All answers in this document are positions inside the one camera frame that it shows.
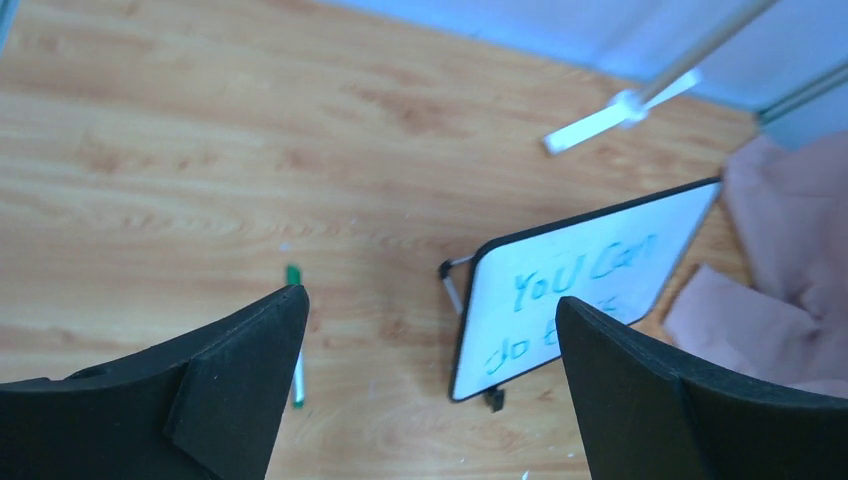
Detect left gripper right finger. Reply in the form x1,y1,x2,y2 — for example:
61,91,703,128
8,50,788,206
555,297,847,479

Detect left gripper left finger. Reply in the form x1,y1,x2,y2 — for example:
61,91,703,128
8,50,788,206
1,285,310,479

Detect whiteboard marker white body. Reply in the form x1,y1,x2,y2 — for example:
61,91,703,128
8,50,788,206
292,352,305,409

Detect small whiteboard black frame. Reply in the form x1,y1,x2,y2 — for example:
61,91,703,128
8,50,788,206
438,177,722,411

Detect green marker cap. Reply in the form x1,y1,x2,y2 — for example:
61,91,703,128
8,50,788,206
285,264,302,285

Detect pink garment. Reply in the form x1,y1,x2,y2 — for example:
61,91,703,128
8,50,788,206
664,132,847,398

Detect metal clothes rack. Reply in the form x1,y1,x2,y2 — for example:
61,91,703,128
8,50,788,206
542,0,777,156

